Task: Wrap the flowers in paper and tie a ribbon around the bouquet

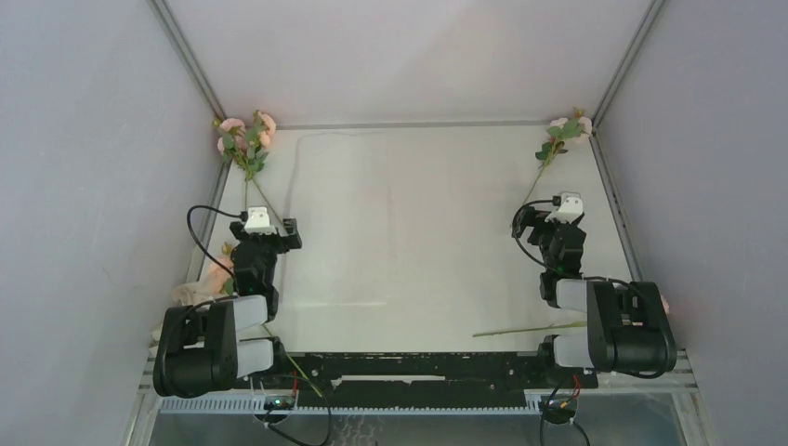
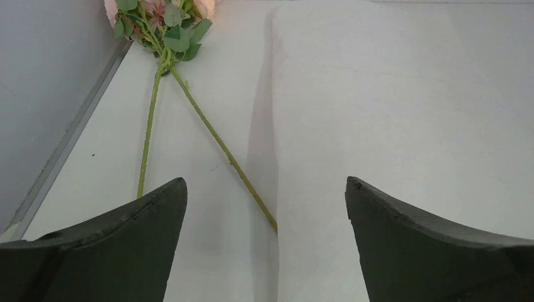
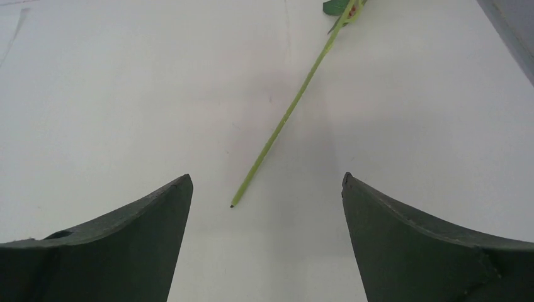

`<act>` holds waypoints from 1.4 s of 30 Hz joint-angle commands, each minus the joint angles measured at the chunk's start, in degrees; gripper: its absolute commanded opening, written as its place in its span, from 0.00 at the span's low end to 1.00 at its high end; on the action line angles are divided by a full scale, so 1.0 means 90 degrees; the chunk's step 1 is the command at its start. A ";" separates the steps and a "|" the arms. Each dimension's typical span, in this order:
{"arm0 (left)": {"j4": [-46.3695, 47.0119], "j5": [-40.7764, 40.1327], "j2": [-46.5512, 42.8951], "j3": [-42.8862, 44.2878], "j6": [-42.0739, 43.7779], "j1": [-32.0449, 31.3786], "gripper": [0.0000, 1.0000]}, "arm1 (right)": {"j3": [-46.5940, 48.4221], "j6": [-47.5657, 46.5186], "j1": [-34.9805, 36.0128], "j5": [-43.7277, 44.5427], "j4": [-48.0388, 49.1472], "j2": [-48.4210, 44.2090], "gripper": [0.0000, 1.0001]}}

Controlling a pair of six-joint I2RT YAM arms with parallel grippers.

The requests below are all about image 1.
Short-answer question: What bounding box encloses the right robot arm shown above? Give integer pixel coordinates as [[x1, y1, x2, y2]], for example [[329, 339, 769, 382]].
[[511, 201, 677, 387]]

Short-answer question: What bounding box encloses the circuit board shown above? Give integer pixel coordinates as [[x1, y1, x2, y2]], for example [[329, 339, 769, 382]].
[[263, 396, 296, 412], [540, 398, 579, 415]]

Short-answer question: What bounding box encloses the right circuit board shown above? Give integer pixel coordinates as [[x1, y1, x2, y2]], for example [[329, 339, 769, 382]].
[[540, 398, 579, 415]]

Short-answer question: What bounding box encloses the pink flower two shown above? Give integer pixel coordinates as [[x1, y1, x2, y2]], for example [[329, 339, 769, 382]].
[[245, 109, 282, 223]]

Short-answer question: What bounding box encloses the pink flower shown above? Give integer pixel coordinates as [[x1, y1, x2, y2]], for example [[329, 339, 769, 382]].
[[472, 295, 670, 338], [205, 241, 324, 399], [523, 107, 595, 203]]

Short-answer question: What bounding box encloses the cream ribbon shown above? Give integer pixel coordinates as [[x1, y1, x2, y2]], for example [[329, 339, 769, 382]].
[[151, 282, 213, 347]]

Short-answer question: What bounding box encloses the white slotted cable duct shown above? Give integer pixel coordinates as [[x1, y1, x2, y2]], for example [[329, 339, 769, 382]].
[[160, 395, 541, 415]]

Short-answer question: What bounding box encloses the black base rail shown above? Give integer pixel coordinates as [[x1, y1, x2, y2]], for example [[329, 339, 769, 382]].
[[234, 351, 598, 410]]

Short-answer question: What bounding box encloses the left circuit board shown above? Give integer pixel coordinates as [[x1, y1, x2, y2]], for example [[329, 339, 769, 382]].
[[263, 396, 296, 412]]

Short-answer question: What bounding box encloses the white wrapping paper sheet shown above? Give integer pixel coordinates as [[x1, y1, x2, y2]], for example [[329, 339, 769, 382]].
[[285, 132, 390, 308]]

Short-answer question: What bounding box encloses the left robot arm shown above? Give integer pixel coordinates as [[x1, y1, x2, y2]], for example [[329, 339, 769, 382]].
[[152, 218, 302, 399]]

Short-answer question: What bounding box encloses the pink flower one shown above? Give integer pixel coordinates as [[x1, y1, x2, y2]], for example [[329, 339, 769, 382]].
[[213, 118, 254, 211]]

